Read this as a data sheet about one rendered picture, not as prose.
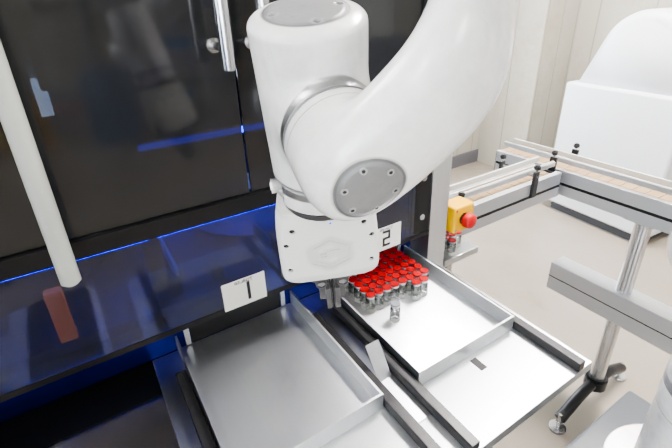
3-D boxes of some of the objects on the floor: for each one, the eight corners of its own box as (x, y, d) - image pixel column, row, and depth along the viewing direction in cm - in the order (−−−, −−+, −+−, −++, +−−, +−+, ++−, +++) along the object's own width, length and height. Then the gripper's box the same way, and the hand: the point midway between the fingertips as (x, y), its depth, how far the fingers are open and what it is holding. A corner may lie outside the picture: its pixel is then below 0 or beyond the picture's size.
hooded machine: (694, 223, 301) (775, 4, 241) (649, 252, 270) (728, 9, 211) (582, 186, 363) (624, 5, 303) (535, 206, 332) (571, 9, 273)
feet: (542, 424, 165) (549, 398, 159) (612, 367, 189) (620, 342, 183) (562, 440, 159) (569, 414, 153) (631, 379, 183) (640, 354, 177)
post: (399, 468, 152) (443, -440, 63) (412, 458, 155) (471, -422, 66) (411, 483, 147) (478, -479, 58) (424, 473, 150) (507, -458, 61)
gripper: (391, 147, 43) (385, 264, 55) (240, 167, 41) (269, 282, 54) (412, 197, 37) (401, 314, 49) (239, 221, 36) (271, 335, 48)
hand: (331, 287), depth 50 cm, fingers closed
